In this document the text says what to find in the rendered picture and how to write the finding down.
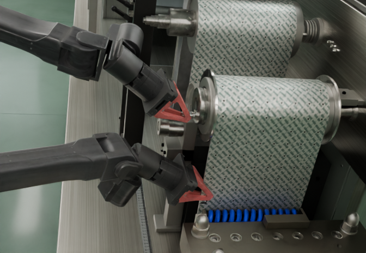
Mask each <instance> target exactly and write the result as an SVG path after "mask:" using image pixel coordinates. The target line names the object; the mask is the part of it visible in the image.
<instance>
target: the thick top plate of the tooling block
mask: <svg viewBox="0 0 366 253"><path fill-rule="evenodd" d="M343 221H344V220H310V223H309V226H308V228H272V229H266V228H265V225H264V223H263V222H262V221H249V222H209V225H210V227H209V236H208V237H207V238H205V239H198V238H195V237H194V236H193V235H192V233H191V229H192V228H193V225H194V223H183V226H182V232H181V238H180V249H181V253H212V252H213V251H215V250H217V249H220V250H222V251H223V252H224V253H365V252H366V229H365V228H364V226H363V225H362V224H361V222H360V221H359V224H358V229H357V230H358V232H357V234H356V235H349V234H346V233H344V232H343V231H342V230H341V229H340V225H341V224H342V223H343Z"/></svg>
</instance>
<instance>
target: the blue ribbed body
mask: <svg viewBox="0 0 366 253"><path fill-rule="evenodd" d="M283 214H301V213H297V211H296V209H295V208H293V209H291V211H289V209H287V208H286V209H285V210H284V213H283V210H282V209H278V210H277V212H276V210H275V209H271V211H269V210H268V209H265V210H264V213H263V211H262V210H261V209H258V210H257V213H256V212H255V210H254V209H251V211H250V214H249V212H248V210H247V209H244V210H243V214H242V211H241V210H240V209H238V210H237V211H236V214H235V212H234V210H233V209H231V210H230V211H229V214H228V212H227V210H226V209H224V210H223V211H222V214H221V212H220V210H219V209H217V210H216V211H215V215H214V213H213V210H211V209H210V210H209V211H208V215H207V217H208V219H209V222H249V221H263V218H264V215H283Z"/></svg>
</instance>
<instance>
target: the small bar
mask: <svg viewBox="0 0 366 253"><path fill-rule="evenodd" d="M263 223H264V225H265V228H266V229H272V228H308V226H309V223H310V221H309V219H308V218H307V216H306V214H283V215H264V218H263Z"/></svg>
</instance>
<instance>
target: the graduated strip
mask: <svg viewBox="0 0 366 253"><path fill-rule="evenodd" d="M136 201H137V209H138V217H139V225H140V231H141V239H142V247H143V253H153V248H152V243H151V236H150V230H149V223H148V216H147V209H146V205H145V198H144V191H143V184H142V185H141V186H140V187H139V189H138V190H137V191H136Z"/></svg>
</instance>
